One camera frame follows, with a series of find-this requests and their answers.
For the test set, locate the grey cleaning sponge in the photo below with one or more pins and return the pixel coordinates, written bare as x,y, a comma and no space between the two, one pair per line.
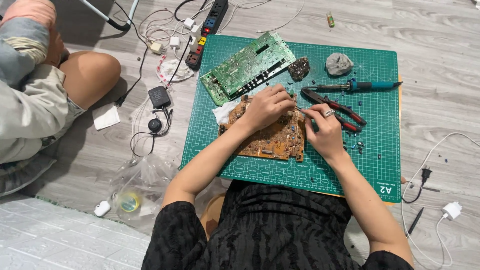
339,63

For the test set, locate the white earbud case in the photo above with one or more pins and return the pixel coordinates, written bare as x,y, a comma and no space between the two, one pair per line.
102,209

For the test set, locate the red and black pliers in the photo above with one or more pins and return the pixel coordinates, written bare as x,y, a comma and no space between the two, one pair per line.
343,108

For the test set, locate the folded white tissue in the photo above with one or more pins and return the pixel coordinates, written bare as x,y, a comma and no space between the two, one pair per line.
106,116

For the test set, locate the clear plastic bag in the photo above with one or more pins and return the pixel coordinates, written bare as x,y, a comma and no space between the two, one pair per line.
150,176

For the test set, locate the green circuit board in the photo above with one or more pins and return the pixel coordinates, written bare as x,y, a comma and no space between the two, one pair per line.
247,65

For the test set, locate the person's left hand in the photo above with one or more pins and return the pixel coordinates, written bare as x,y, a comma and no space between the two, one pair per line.
264,108

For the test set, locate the white plug adapter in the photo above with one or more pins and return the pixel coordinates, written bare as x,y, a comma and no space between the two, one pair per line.
189,23
174,42
195,37

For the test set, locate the thin metal tweezers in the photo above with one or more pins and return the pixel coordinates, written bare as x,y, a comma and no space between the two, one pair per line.
300,109

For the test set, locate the yellow tape roll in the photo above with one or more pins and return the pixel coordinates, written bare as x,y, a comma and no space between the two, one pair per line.
128,202

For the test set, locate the black power strip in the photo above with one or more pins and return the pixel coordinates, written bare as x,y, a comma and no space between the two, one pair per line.
210,28

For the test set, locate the orange circuit board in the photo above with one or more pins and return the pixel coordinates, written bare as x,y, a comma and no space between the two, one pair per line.
277,144

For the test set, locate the dark metal cleaning wool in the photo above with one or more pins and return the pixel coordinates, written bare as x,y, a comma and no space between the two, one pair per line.
299,68

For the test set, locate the person's right hand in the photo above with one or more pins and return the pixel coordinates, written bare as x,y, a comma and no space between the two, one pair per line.
330,135

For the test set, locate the small green lighter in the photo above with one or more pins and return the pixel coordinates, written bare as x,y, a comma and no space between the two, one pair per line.
330,19

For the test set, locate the white crumpled tissue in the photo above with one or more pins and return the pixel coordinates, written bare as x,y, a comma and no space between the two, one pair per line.
224,111

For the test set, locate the beige plug adapter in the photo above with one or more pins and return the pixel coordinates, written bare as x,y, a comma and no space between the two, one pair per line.
156,48

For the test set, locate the person's left fingers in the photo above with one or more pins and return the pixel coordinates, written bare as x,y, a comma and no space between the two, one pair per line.
281,98

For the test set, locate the green cutting mat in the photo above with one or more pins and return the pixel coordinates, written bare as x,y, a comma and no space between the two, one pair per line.
375,123

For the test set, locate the white brick pattern mat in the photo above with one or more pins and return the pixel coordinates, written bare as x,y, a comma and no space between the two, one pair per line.
56,236

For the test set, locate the scattered small blue components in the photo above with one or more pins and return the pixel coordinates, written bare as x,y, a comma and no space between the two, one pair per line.
358,147

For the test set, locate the white metal stand leg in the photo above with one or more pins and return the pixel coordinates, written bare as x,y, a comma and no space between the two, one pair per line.
112,20

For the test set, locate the black power adapter box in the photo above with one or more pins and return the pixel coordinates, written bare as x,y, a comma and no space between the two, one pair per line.
159,97

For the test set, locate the black pen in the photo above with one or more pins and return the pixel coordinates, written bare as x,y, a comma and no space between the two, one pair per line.
415,221

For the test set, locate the person's black dress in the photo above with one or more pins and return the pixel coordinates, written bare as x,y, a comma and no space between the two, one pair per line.
270,228

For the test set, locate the white wrapper with red print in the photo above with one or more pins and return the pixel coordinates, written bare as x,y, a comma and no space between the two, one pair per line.
174,70

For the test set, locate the round black puck device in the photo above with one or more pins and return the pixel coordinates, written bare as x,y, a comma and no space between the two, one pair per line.
155,125

